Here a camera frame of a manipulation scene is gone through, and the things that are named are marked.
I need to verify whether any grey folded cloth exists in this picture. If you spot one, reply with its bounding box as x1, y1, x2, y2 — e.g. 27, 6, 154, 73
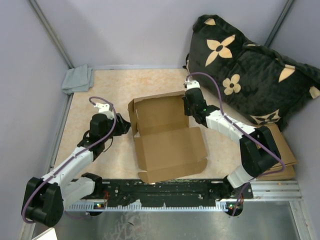
61, 64, 94, 95

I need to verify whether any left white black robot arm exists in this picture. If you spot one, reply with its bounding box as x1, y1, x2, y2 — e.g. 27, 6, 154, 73
21, 113, 131, 227

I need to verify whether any aluminium frame rail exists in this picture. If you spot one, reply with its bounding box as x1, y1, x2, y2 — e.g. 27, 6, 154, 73
19, 180, 316, 240

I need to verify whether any brown cardboard box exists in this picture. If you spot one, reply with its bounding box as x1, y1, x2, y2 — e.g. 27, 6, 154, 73
127, 91, 208, 184

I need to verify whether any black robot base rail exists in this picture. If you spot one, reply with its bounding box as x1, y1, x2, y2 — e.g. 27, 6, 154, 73
82, 179, 253, 207

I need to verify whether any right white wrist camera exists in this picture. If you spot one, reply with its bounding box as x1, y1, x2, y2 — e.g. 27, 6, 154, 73
183, 77, 200, 90

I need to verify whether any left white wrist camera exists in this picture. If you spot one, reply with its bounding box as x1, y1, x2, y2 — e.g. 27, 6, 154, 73
94, 103, 115, 120

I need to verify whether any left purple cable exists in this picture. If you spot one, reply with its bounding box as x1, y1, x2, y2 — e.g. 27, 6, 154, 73
21, 96, 117, 224

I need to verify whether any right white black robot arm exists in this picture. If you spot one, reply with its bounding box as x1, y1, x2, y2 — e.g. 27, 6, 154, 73
182, 88, 284, 198

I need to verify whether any white paper corner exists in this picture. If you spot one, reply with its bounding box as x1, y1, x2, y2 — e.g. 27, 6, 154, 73
32, 227, 58, 240

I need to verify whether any black plush flower-pattern bag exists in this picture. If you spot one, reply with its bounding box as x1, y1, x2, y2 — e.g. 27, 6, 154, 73
185, 14, 320, 130

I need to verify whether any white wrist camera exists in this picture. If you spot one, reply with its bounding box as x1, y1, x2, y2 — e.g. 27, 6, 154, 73
94, 103, 115, 120
183, 77, 200, 90

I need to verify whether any large flat folded cardboard box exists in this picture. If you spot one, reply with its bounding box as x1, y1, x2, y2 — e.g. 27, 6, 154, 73
257, 166, 296, 181

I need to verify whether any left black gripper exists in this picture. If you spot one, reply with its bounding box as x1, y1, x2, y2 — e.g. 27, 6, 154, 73
101, 113, 132, 142

